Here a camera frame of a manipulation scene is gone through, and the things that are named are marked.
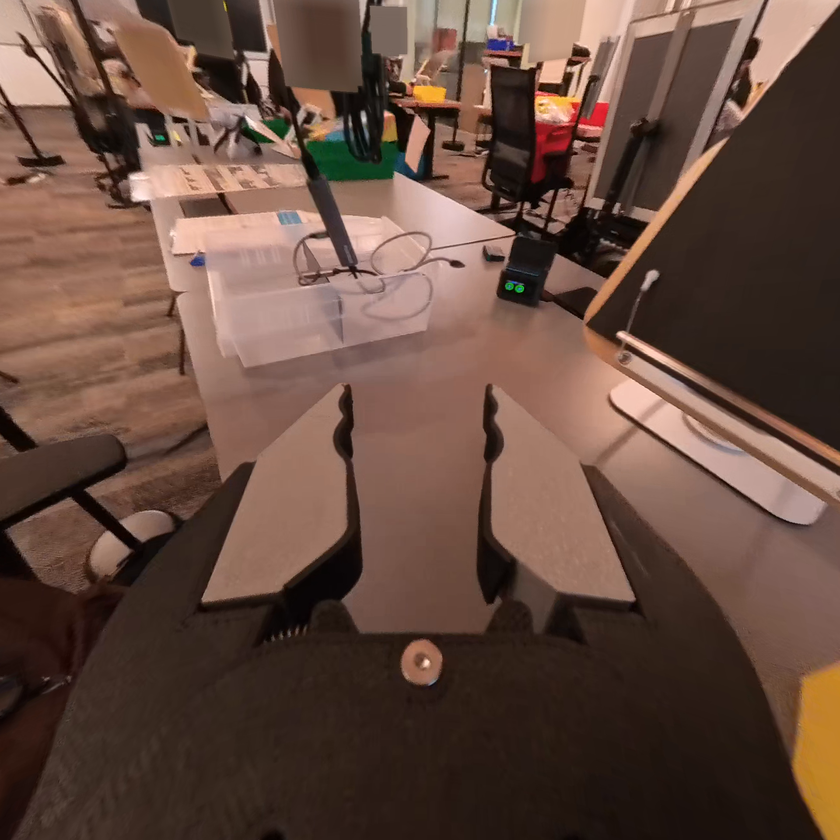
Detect black charging case green display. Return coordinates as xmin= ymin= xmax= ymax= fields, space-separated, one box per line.
xmin=497 ymin=235 xmax=557 ymax=308

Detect black floor stand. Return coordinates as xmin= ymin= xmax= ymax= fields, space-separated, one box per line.
xmin=0 ymin=33 xmax=67 ymax=169

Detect yellow plastic bin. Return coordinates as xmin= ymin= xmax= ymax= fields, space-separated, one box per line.
xmin=791 ymin=663 xmax=840 ymax=840

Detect black office chair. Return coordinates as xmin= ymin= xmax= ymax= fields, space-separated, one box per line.
xmin=481 ymin=63 xmax=578 ymax=217

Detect white paper stack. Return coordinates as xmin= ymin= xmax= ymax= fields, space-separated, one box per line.
xmin=172 ymin=211 xmax=309 ymax=256

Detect black book stand wooden rim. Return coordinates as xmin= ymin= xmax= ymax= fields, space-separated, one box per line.
xmin=583 ymin=7 xmax=840 ymax=526

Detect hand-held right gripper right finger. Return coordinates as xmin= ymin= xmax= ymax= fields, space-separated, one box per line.
xmin=476 ymin=382 xmax=637 ymax=632

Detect green plastic bin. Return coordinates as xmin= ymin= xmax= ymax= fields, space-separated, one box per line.
xmin=305 ymin=138 xmax=400 ymax=182

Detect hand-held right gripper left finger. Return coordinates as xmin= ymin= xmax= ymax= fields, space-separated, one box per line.
xmin=199 ymin=382 xmax=363 ymax=611

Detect grey usb-c cable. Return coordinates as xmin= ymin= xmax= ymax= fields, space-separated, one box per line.
xmin=293 ymin=231 xmax=466 ymax=322

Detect clear plastic box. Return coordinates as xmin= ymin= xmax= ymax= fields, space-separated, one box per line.
xmin=205 ymin=215 xmax=439 ymax=368

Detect person's leg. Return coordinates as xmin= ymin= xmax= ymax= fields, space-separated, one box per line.
xmin=0 ymin=581 xmax=126 ymax=840

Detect printed paper sheet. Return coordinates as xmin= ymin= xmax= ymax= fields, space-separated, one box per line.
xmin=129 ymin=163 xmax=309 ymax=201

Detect black chair armrest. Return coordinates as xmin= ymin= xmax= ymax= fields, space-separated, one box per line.
xmin=0 ymin=433 xmax=142 ymax=578

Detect grey partition panel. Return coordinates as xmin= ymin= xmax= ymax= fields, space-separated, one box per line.
xmin=586 ymin=0 xmax=767 ymax=221

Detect grey selfie stick tripod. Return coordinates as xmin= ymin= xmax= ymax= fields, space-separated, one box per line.
xmin=285 ymin=105 xmax=388 ymax=293

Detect black hanging cables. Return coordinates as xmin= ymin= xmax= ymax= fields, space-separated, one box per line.
xmin=343 ymin=56 xmax=389 ymax=165

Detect person's white shoe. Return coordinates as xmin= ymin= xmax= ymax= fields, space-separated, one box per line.
xmin=87 ymin=511 xmax=178 ymax=581

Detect brown cardboard sheet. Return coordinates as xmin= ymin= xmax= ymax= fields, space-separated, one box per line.
xmin=115 ymin=13 xmax=211 ymax=122

